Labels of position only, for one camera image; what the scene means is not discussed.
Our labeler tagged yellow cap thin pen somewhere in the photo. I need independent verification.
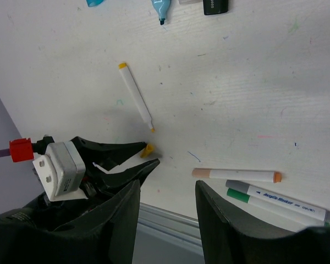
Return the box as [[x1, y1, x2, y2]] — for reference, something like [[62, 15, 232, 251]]
[[118, 63, 155, 133]]

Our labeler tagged black blue cap highlighter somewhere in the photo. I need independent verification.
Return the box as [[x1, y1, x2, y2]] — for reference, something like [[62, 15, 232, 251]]
[[202, 0, 229, 16]]

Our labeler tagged blue highlighter cap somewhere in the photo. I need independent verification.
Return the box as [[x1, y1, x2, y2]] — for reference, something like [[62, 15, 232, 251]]
[[86, 0, 104, 8]]

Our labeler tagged light blue highlighter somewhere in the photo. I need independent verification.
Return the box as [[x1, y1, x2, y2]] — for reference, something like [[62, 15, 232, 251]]
[[151, 0, 171, 26]]

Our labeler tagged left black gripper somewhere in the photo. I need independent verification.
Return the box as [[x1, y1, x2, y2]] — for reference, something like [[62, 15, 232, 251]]
[[24, 136, 160, 231]]

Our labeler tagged orange cap thin pen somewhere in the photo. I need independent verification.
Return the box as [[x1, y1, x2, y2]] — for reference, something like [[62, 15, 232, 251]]
[[192, 168, 282, 183]]

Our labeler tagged green cap thin pen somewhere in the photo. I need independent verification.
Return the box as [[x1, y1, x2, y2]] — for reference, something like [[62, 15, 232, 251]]
[[227, 188, 330, 227]]

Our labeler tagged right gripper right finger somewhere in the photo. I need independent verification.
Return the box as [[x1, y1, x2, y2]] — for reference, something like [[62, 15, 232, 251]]
[[195, 180, 330, 263]]

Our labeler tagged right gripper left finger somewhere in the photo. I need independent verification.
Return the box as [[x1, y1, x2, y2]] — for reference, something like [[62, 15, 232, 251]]
[[0, 180, 140, 263]]

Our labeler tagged aluminium front rail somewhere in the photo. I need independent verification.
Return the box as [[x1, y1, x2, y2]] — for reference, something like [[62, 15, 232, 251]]
[[137, 203, 204, 256]]

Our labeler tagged grey cap thin pen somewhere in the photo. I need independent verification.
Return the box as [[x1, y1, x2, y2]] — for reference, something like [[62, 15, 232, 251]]
[[225, 180, 330, 223]]

